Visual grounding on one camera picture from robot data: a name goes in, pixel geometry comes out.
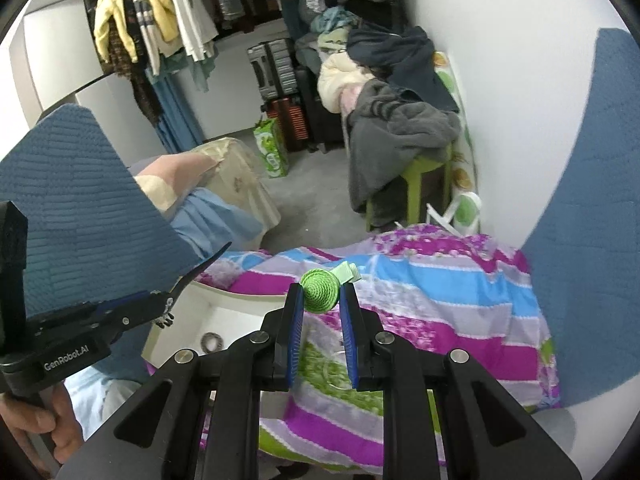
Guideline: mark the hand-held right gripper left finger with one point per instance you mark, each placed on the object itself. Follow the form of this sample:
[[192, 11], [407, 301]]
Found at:
[[295, 335]]

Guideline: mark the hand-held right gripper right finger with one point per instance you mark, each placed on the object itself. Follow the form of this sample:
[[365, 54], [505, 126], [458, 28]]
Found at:
[[350, 340]]

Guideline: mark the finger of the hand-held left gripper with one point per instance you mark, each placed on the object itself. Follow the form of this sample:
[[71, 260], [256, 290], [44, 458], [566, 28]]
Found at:
[[127, 305], [135, 322]]

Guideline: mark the green woven hair accessory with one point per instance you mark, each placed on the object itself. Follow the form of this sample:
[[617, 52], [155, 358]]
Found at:
[[320, 291]]

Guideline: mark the white cardboard box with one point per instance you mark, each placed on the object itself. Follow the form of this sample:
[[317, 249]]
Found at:
[[220, 310]]

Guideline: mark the black hair clip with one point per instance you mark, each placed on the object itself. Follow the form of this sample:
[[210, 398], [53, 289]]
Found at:
[[200, 266]]

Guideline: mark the person's left hand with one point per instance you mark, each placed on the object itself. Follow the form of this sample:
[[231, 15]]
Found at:
[[30, 422]]

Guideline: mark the light blue bedsheet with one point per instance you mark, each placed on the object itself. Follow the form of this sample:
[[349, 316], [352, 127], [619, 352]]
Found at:
[[105, 390]]

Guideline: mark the striped floral blanket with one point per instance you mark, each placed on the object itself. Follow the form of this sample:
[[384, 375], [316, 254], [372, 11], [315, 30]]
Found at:
[[425, 310]]

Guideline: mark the blue pleated cloth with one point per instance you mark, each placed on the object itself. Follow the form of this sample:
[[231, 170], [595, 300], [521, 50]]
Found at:
[[215, 220]]

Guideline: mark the pink pillow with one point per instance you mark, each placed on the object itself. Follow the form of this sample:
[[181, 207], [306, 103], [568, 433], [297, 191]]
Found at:
[[170, 170]]

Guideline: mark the beige satin cloth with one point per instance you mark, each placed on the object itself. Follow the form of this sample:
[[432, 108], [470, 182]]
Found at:
[[245, 175]]

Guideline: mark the green plastic stool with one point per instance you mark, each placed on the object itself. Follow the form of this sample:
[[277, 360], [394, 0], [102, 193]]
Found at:
[[420, 175]]

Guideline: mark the green printed shopping bag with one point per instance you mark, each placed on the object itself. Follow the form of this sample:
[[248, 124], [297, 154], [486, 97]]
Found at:
[[272, 147]]

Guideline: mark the grey hooded sweater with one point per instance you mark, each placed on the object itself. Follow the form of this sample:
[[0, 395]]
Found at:
[[395, 135]]

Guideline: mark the red suitcase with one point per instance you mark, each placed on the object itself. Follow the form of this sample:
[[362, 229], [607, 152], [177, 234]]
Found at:
[[290, 122]]

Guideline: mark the brown plaid garment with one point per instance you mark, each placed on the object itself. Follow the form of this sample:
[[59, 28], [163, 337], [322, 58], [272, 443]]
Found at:
[[135, 85]]

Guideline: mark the black suitcase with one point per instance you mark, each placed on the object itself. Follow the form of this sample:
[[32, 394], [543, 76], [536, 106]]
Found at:
[[320, 110]]

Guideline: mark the fruit print board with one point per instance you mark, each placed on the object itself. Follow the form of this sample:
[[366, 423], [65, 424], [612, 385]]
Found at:
[[457, 125]]

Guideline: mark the cream fluffy blanket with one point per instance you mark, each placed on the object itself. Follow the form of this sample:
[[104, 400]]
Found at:
[[335, 77]]

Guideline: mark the white cabinet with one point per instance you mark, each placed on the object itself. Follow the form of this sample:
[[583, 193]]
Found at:
[[60, 50]]

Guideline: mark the grey suitcase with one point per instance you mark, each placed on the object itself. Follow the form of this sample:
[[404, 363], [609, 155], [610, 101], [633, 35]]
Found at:
[[270, 67]]

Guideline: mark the dark navy jacket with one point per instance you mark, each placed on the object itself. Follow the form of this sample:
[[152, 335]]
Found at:
[[400, 55]]

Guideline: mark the striped knit sweater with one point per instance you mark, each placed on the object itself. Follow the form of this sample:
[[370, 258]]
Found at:
[[142, 15]]

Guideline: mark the yellow hooded sweater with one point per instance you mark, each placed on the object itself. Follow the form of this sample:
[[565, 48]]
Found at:
[[112, 5]]

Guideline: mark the white shirt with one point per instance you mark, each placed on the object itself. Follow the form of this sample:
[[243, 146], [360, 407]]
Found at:
[[187, 5]]

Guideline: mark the teal patterned cloth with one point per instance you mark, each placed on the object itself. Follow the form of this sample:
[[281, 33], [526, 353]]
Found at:
[[332, 22]]

